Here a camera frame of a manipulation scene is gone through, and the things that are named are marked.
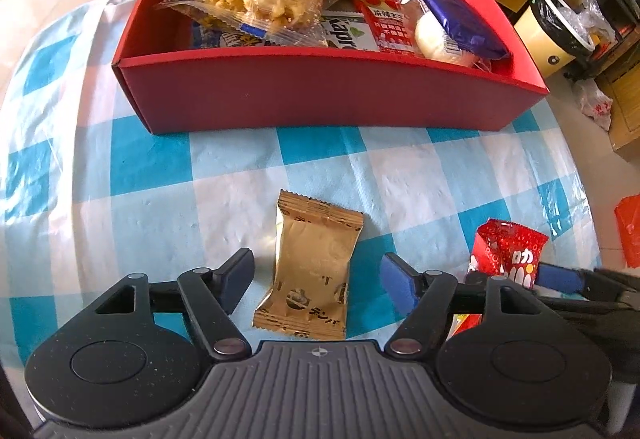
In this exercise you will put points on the red cardboard box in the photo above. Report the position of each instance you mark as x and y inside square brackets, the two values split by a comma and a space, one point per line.
[310, 94]

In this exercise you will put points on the yellow trash bin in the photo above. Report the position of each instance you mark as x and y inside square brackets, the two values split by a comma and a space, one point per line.
[545, 39]

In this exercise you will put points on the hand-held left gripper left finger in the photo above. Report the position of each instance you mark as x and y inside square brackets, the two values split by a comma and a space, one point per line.
[235, 279]

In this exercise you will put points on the orange plastic bag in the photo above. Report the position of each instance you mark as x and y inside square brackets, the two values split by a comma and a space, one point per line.
[629, 234]

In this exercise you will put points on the white plastic bag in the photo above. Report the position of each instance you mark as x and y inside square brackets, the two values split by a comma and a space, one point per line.
[595, 104]

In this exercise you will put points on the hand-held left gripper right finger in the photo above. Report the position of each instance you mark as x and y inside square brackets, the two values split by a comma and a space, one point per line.
[400, 286]

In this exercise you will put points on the green white wafer packet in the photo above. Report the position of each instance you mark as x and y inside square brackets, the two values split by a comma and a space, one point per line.
[350, 34]

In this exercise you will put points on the blue snack packet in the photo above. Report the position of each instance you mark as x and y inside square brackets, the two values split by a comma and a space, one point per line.
[225, 39]

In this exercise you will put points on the blue checkered tablecloth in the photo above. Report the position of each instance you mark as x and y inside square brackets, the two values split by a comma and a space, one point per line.
[150, 169]

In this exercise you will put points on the clear round bun packet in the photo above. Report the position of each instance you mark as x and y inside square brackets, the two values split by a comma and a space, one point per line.
[435, 39]

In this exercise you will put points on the small red candy packet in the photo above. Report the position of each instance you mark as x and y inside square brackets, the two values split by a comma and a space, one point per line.
[510, 249]

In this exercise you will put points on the gold snack packet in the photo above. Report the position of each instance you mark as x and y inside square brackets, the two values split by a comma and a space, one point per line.
[310, 264]

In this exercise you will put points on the red spicy strip packet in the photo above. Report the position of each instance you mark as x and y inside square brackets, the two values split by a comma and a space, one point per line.
[390, 26]

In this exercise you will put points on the purple snack packet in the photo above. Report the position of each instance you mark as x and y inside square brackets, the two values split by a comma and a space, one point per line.
[460, 19]

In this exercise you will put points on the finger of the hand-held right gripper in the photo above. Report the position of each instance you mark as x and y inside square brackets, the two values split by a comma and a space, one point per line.
[560, 278]

